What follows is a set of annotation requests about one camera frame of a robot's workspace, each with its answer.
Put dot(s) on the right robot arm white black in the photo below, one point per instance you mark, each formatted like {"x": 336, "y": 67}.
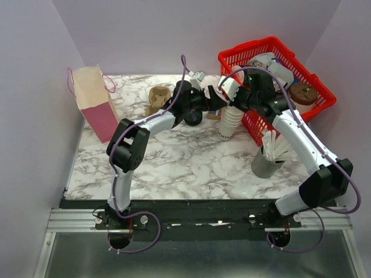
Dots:
{"x": 329, "y": 176}

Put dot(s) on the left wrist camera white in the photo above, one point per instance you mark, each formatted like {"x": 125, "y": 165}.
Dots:
{"x": 196, "y": 79}

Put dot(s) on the blue orange sponge pack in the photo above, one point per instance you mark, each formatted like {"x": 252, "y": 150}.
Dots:
{"x": 214, "y": 115}

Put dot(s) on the white wrapped straws bundle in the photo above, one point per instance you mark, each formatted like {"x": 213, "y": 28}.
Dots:
{"x": 276, "y": 148}

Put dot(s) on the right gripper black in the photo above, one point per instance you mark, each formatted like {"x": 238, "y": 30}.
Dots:
{"x": 234, "y": 102}

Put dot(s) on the grey metal straw holder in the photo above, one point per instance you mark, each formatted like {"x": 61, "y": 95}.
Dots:
{"x": 263, "y": 168}

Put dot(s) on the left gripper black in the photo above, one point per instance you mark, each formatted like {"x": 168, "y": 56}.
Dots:
{"x": 214, "y": 102}

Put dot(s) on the grey white plastic bag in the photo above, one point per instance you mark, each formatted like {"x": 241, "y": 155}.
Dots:
{"x": 269, "y": 62}

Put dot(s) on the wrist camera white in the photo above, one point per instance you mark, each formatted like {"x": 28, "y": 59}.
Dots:
{"x": 196, "y": 79}
{"x": 229, "y": 86}

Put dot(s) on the cardboard cup carrier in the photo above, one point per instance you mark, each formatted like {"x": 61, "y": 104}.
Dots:
{"x": 158, "y": 96}

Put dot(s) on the dark noodle cup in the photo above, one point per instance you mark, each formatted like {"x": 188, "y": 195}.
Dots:
{"x": 242, "y": 75}

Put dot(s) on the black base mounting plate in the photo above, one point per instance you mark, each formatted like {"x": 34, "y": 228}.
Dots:
{"x": 145, "y": 216}

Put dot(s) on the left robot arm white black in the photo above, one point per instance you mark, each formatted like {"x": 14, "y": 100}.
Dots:
{"x": 128, "y": 145}

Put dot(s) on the aluminium rail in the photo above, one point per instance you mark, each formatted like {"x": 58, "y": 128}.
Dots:
{"x": 82, "y": 220}

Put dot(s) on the pink paper bag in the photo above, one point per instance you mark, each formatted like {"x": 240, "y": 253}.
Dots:
{"x": 93, "y": 99}

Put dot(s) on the white paper cup stack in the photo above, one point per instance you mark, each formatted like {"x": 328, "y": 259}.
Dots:
{"x": 231, "y": 118}

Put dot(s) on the black coffee cup lid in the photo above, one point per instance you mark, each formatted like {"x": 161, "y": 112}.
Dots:
{"x": 193, "y": 117}

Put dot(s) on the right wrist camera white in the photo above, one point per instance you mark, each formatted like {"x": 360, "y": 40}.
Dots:
{"x": 229, "y": 86}

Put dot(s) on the brown lid tub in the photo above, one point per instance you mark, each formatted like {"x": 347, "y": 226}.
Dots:
{"x": 303, "y": 96}

